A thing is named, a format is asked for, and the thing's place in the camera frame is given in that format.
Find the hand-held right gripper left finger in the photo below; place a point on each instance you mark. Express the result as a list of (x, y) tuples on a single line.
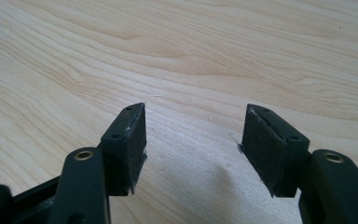
[(119, 155)]

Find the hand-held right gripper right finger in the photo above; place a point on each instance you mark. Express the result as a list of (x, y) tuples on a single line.
[(267, 149)]

